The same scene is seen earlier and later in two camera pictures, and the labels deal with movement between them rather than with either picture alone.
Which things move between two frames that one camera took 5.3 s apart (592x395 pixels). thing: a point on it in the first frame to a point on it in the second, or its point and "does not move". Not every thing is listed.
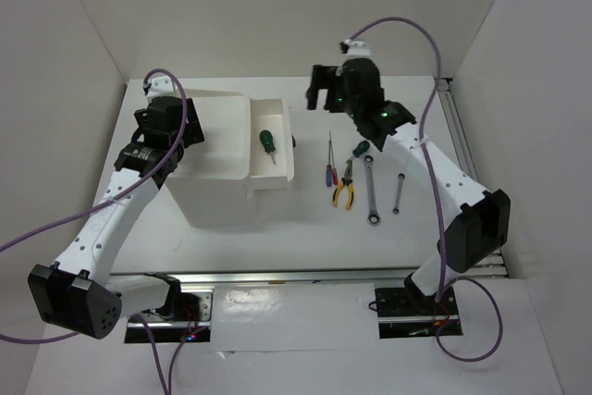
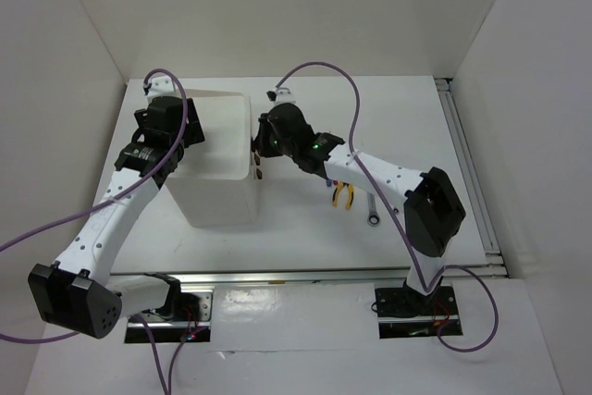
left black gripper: (194, 133) does not move
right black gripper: (324, 78) to (259, 142)
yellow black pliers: (346, 180) does not move
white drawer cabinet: (212, 182) does not move
